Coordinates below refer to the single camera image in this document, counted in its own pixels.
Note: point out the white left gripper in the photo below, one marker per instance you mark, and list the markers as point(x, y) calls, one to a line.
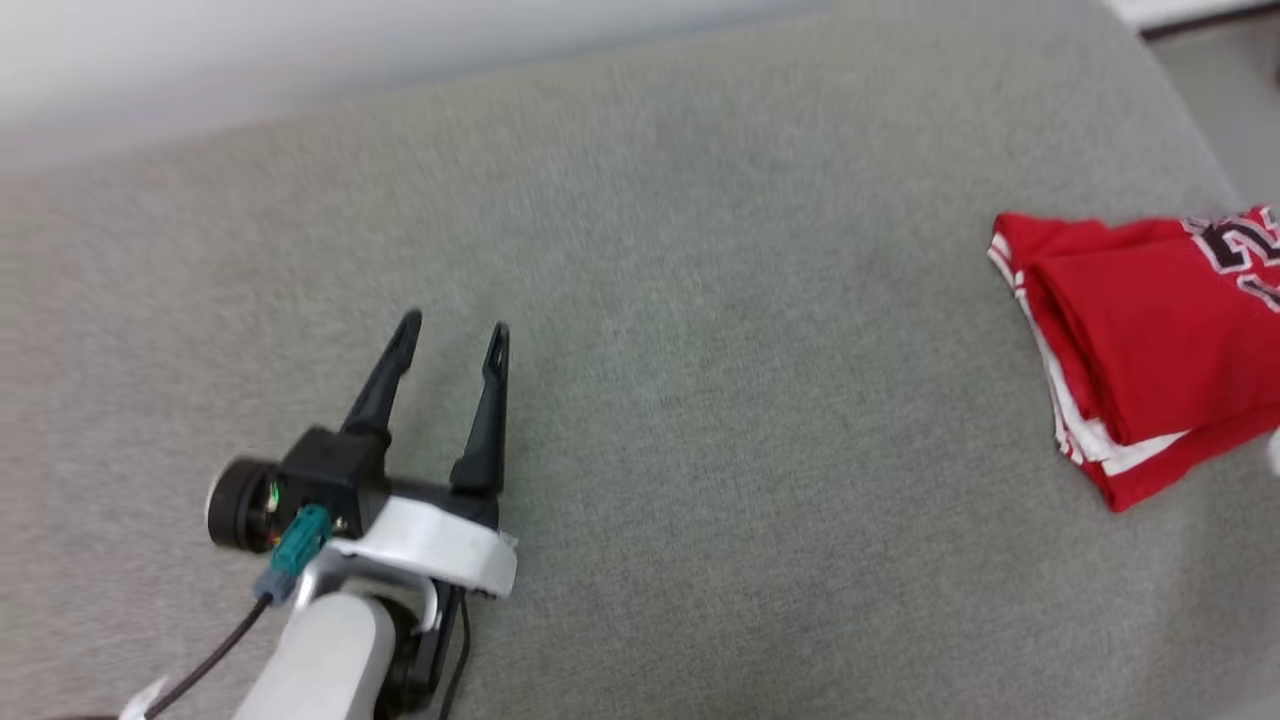
point(440, 545)

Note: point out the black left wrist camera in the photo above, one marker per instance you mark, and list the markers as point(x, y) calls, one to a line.
point(325, 470)

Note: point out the red basketball jersey number 23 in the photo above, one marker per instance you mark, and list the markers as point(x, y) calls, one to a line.
point(1150, 340)

